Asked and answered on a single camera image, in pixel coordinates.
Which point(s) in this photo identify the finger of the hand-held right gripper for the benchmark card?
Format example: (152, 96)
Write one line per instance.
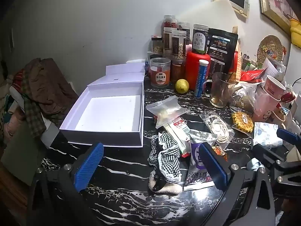
(263, 151)
(287, 135)

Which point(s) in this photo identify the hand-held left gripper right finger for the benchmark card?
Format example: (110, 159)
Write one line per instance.
(212, 167)

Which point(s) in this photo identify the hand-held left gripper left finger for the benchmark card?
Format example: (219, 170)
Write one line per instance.
(89, 167)

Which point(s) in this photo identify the red candy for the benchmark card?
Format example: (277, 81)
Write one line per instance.
(218, 151)

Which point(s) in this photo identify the purple white pouch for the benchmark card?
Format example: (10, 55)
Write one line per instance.
(195, 153)

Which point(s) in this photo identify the black white checked cloth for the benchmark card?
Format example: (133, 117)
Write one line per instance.
(168, 160)

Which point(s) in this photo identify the red white long sachet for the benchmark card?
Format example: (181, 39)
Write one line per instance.
(180, 127)

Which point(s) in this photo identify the white cardboard box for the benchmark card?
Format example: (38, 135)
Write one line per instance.
(110, 113)

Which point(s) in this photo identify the clear zip bag of snacks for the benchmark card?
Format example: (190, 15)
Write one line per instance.
(168, 111)

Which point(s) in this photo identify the white blue foil packet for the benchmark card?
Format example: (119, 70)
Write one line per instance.
(265, 134)

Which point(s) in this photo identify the pink paper cups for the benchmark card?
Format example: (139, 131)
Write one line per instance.
(265, 108)

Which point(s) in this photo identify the yellow waffle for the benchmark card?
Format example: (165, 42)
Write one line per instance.
(242, 120)

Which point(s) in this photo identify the red white paper cup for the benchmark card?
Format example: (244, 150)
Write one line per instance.
(274, 87)

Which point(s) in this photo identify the white cloth red print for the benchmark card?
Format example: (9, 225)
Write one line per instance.
(50, 131)

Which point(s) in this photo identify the red snack packet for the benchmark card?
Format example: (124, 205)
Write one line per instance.
(251, 75)

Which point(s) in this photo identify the glass mug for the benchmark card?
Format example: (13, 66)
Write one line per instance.
(221, 91)

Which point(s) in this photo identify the yellow green fruit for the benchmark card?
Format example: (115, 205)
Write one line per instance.
(182, 86)

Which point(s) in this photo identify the pink cloth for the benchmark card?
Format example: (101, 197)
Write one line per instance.
(14, 124)

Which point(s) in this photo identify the woven straw fan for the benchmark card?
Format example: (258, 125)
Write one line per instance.
(269, 49)

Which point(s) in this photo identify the brown garment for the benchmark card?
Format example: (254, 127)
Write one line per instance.
(51, 87)

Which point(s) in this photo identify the blue tablet tube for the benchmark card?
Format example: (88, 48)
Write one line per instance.
(201, 77)

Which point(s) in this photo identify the red plastic container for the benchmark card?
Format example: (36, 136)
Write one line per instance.
(192, 70)

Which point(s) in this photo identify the jar of brown contents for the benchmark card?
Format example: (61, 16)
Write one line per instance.
(178, 70)

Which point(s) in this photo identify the yellow plush object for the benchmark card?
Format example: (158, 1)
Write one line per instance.
(295, 31)

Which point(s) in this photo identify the wide jar orange label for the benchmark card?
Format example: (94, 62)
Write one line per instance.
(160, 74)

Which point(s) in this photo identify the black stand-up pouch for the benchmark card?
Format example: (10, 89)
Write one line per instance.
(222, 49)

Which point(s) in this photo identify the red striped cloth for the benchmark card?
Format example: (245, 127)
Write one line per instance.
(20, 78)

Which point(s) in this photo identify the tall jar of seeds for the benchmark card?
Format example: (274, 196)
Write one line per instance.
(178, 44)

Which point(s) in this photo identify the clear container of pens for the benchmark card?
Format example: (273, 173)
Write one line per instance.
(152, 54)

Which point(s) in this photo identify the dark label clear jar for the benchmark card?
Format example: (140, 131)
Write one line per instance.
(199, 38)

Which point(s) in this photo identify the brown label tall jar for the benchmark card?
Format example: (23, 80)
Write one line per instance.
(167, 41)

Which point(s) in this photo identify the small jar of nuts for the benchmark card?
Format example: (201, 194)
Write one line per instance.
(156, 44)

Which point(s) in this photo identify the white foam sheet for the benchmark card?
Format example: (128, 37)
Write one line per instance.
(221, 14)

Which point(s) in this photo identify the jar of red contents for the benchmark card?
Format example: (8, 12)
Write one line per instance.
(169, 21)

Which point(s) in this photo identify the gold picture frame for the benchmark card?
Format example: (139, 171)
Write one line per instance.
(275, 2)

